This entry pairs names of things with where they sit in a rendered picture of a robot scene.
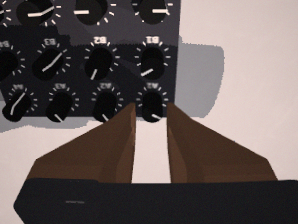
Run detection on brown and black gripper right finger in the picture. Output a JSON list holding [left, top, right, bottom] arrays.
[[166, 103, 278, 183]]

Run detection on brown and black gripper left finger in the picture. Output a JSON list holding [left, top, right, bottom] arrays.
[[25, 103, 136, 183]]

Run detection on black knob box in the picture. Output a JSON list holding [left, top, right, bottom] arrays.
[[0, 0, 181, 123]]

